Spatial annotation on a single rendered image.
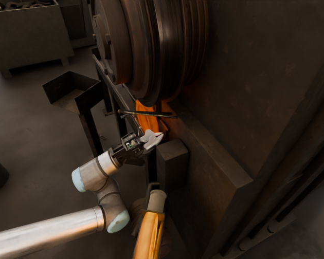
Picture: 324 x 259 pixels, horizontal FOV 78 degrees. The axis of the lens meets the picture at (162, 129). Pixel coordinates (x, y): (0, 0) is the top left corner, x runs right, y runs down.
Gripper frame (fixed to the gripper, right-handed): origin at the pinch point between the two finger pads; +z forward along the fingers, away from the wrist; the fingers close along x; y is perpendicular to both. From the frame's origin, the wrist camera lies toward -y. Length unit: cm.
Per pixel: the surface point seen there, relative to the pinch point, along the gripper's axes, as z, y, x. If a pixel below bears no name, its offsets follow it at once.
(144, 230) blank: -17.7, 9.2, -31.8
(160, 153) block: -3.8, 5.8, -11.1
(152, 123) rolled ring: -0.3, 4.8, 4.1
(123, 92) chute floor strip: -4, -13, 56
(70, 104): -35, -5, 62
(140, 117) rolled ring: -2.9, -2.1, 17.6
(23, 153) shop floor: -103, -45, 97
